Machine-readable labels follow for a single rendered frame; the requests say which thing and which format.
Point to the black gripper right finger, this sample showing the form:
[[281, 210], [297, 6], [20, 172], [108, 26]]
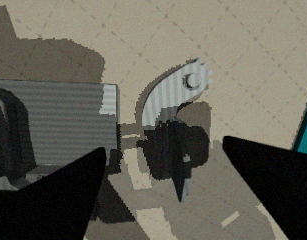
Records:
[[278, 177]]

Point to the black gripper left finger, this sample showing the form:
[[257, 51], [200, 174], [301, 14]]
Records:
[[56, 207]]

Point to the dark teal rectangular bar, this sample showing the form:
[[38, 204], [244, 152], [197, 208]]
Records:
[[300, 143]]

